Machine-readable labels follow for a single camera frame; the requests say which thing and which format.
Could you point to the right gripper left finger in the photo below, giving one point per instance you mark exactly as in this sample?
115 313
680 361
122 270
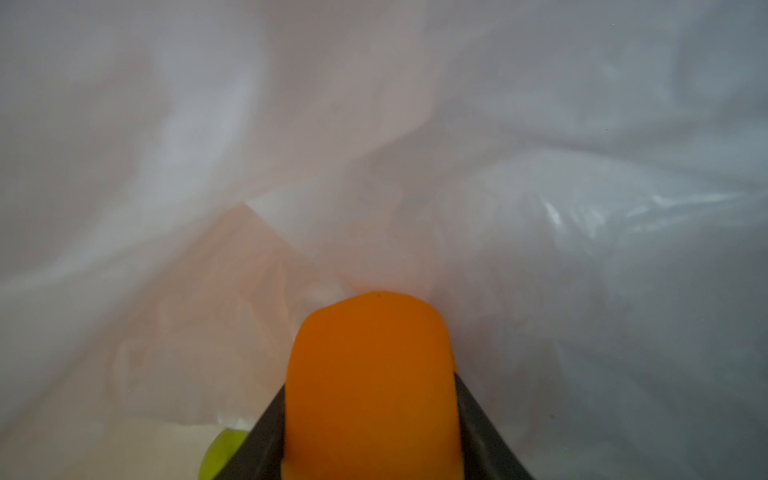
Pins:
260 455

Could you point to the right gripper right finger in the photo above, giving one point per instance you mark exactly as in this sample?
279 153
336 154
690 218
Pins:
485 454

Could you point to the orange persimmon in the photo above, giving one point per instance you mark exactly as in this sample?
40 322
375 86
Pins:
370 393

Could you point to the white plastic bag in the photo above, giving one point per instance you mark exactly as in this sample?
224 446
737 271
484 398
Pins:
579 187

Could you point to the small green fruit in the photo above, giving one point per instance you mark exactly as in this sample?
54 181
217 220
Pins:
220 452

